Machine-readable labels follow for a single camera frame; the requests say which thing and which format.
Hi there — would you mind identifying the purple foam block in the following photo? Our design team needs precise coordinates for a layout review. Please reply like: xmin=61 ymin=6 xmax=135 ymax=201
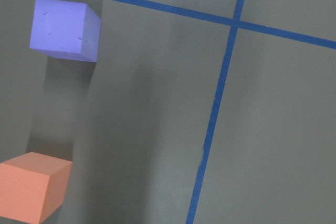
xmin=29 ymin=0 xmax=101 ymax=62

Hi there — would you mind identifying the orange foam block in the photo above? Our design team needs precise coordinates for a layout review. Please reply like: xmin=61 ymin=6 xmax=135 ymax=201
xmin=1 ymin=152 xmax=72 ymax=223

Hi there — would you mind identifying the brown paper table cover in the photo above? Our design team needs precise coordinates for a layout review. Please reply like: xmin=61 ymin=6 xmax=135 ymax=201
xmin=1 ymin=0 xmax=335 ymax=223

